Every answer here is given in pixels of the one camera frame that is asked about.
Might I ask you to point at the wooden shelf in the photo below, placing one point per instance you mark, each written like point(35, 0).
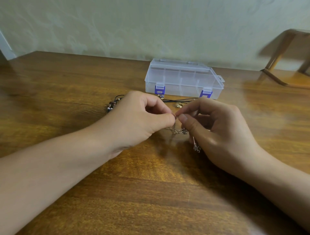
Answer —
point(291, 75)

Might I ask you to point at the person's left hand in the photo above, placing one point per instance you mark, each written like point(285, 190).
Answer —
point(133, 121)

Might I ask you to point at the person's right hand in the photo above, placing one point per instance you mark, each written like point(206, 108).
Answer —
point(225, 133)

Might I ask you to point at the clear plastic organizer box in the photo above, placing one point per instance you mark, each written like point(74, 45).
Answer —
point(184, 80)

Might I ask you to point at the person's left forearm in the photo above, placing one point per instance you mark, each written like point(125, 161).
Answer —
point(41, 181)

